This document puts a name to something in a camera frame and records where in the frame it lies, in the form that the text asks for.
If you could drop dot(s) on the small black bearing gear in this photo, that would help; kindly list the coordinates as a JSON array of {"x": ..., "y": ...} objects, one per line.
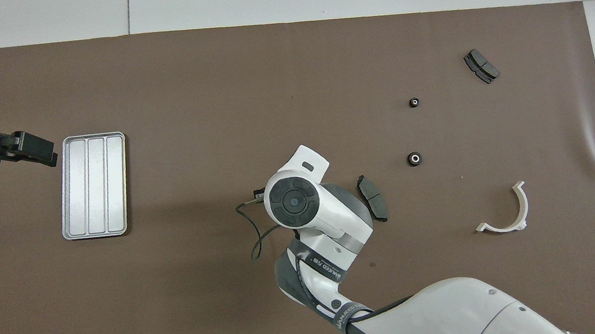
[{"x": 414, "y": 102}]

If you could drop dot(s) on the large black bearing gear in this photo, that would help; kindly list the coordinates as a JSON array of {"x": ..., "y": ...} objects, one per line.
[{"x": 414, "y": 159}]

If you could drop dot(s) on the brown table mat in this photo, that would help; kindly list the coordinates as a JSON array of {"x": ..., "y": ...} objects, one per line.
[{"x": 270, "y": 109}]

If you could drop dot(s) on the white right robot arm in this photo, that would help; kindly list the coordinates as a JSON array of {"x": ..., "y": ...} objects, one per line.
[{"x": 454, "y": 315}]

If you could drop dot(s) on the silver metal tray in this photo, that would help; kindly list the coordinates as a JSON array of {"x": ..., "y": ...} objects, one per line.
[{"x": 92, "y": 187}]

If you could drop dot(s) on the short dark brake pad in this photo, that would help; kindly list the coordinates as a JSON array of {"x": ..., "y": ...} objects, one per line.
[{"x": 481, "y": 66}]

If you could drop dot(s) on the long dark brake pad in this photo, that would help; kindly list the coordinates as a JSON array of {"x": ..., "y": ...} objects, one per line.
[{"x": 377, "y": 200}]

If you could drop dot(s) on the white curved plastic bracket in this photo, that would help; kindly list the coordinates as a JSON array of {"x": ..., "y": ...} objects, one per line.
[{"x": 505, "y": 228}]

